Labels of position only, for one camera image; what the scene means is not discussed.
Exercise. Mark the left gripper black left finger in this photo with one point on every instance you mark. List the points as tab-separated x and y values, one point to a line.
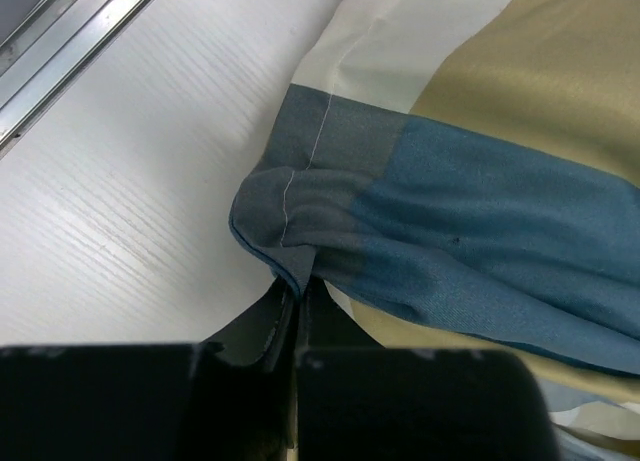
257	338

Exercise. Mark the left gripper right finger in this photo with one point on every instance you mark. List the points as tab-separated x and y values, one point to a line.
324	326

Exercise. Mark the blue beige checked pillowcase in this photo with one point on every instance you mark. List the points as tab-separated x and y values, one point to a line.
466	174

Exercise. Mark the left side aluminium rail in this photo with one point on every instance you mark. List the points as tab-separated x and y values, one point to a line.
49	50

